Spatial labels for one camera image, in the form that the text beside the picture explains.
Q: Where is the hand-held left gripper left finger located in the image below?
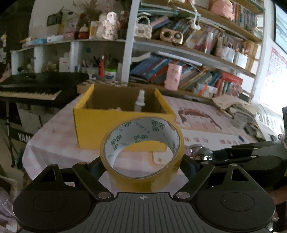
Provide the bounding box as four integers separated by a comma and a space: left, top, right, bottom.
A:
31, 157, 112, 200

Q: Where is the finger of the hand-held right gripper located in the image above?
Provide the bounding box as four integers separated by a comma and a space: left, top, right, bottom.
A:
212, 151, 265, 167
221, 141, 281, 155

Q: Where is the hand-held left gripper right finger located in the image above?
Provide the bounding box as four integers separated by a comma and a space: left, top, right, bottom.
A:
173, 154, 256, 200

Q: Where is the grey toy car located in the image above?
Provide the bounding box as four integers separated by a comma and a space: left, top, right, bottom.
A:
188, 144, 214, 163

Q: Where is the yellow tape roll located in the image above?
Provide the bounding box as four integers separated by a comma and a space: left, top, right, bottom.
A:
100, 116, 185, 193

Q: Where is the yellow cardboard box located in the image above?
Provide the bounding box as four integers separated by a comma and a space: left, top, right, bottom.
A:
74, 83, 176, 148

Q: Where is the white spray bottle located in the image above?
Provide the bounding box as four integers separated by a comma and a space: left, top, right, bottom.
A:
134, 90, 146, 112

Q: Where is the pink cloth covered desktop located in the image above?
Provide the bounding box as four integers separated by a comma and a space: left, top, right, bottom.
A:
22, 94, 287, 195

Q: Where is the person's right hand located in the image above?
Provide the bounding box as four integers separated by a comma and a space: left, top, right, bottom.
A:
271, 186, 287, 205

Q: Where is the stack of papers and notebooks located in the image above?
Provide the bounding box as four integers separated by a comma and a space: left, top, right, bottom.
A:
212, 95, 256, 129

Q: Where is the orange and white box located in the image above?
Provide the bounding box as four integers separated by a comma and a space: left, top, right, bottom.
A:
193, 88, 213, 98
196, 83, 218, 93

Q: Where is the black keyboard stand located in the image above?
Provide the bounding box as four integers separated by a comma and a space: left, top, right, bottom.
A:
0, 101, 43, 168

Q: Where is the wooden chessboard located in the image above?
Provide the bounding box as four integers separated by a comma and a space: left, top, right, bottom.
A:
77, 81, 128, 94

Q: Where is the pink cup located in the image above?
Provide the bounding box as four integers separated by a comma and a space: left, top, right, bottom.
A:
164, 63, 183, 91

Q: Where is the black electronic keyboard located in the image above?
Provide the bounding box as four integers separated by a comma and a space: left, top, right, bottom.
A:
0, 72, 90, 110

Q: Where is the green lid white tub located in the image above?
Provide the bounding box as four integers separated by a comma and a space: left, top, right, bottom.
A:
105, 68, 117, 80

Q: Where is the row of leaning books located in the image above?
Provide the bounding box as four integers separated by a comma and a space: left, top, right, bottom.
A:
130, 53, 244, 99

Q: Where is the pen holder with pens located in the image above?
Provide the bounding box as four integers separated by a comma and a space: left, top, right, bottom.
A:
82, 56, 100, 79

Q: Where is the white box with red label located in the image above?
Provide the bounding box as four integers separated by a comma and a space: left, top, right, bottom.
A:
59, 57, 70, 72

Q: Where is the white side shelf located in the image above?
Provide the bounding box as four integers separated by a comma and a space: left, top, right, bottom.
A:
11, 39, 126, 75

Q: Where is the gold speaker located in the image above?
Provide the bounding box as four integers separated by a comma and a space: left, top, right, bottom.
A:
160, 28, 184, 44

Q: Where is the white bookshelf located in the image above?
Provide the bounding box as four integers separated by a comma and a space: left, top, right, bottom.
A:
122, 0, 266, 106

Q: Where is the row of upright books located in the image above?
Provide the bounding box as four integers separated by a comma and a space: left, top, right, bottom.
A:
152, 18, 256, 63

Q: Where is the pink soft bag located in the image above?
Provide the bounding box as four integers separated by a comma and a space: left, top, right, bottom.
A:
210, 0, 234, 18

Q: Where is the cream pearl handbag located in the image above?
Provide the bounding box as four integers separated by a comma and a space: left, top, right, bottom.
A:
135, 16, 153, 38

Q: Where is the dried flower bouquet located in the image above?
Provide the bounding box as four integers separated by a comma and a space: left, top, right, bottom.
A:
73, 0, 106, 20

